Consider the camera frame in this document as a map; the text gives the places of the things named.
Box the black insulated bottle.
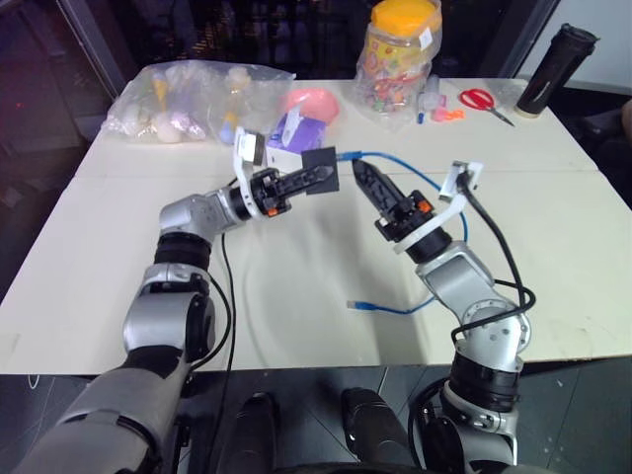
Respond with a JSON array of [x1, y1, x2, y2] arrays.
[[514, 23, 601, 120]]

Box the pink orange small toy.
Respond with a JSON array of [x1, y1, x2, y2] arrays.
[[429, 107, 467, 124]]

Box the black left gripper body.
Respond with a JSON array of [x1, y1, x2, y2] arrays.
[[249, 167, 298, 219]]

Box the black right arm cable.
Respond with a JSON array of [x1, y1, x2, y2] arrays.
[[451, 171, 538, 350]]

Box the red-handled scissors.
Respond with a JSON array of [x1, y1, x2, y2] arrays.
[[458, 87, 516, 128]]

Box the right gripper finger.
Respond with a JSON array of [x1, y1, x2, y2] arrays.
[[356, 158, 415, 212], [351, 158, 402, 219]]

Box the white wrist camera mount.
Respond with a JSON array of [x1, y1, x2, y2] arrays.
[[393, 159, 483, 255], [230, 125, 272, 221]]

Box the clear plastic bag of toys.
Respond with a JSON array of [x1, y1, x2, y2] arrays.
[[101, 60, 298, 147]]

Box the purple packet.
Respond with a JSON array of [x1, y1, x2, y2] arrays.
[[266, 109, 330, 155]]

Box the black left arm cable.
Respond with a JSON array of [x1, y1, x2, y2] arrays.
[[186, 231, 237, 474]]

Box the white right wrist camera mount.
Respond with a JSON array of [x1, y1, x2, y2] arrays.
[[393, 159, 483, 255]]

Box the pink plastic bowl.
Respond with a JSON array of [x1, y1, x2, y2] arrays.
[[277, 87, 343, 125]]

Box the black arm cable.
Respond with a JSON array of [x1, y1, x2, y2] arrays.
[[186, 231, 237, 474], [451, 171, 538, 350]]

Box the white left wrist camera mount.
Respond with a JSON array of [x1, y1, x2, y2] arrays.
[[230, 125, 272, 221]]

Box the small black box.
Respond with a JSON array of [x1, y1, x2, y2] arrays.
[[300, 145, 343, 198]]

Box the dark rounded shape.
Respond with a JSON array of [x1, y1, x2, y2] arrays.
[[339, 387, 422, 474], [230, 391, 278, 474]]

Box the yellow-lidded candy jar in bag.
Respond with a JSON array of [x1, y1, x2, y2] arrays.
[[352, 0, 444, 130]]

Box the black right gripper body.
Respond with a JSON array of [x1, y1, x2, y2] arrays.
[[373, 190, 439, 244]]

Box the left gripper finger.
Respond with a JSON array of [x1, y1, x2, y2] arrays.
[[285, 176, 334, 199], [284, 165, 334, 186]]

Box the blue Ethernet cable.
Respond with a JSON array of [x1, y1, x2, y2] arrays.
[[336, 149, 471, 316]]

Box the small white box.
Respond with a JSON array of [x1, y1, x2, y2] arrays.
[[265, 144, 304, 170]]

